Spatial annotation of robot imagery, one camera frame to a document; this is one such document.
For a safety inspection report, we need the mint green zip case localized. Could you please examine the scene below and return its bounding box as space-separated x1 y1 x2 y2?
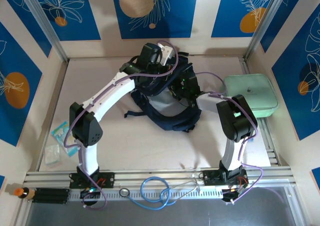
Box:
221 73 280 119

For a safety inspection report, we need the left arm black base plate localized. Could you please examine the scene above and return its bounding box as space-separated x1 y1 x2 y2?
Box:
69 172 115 189

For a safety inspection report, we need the blue stethoscope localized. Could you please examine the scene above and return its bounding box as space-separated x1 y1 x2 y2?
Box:
118 176 201 211

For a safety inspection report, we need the aluminium frame post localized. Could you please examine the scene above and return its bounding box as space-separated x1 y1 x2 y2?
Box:
244 0 288 60
18 0 70 63

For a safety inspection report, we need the small white tissue pack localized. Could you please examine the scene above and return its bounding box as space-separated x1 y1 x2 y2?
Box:
44 144 61 166

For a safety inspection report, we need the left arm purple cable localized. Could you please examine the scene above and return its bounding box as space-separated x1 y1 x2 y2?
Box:
64 40 179 210

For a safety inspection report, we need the orange capped small bottle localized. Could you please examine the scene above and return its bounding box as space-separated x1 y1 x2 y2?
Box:
13 186 36 201

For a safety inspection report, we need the black ribbed block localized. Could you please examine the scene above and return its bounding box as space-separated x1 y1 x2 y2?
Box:
34 187 71 205

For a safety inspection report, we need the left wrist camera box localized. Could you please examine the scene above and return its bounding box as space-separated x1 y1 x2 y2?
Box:
156 42 175 66

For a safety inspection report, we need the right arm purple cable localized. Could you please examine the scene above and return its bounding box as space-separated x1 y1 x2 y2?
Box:
194 71 266 205

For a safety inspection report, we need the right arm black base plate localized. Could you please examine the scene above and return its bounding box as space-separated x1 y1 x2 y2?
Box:
203 170 250 187

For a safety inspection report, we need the aluminium mounting rail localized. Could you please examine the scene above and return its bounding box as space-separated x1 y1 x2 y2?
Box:
23 169 297 205

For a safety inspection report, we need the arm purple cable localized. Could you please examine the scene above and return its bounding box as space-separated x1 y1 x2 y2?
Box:
194 71 266 205
64 40 179 210

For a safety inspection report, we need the navy blue backpack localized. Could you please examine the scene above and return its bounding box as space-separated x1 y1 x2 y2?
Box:
123 51 203 133

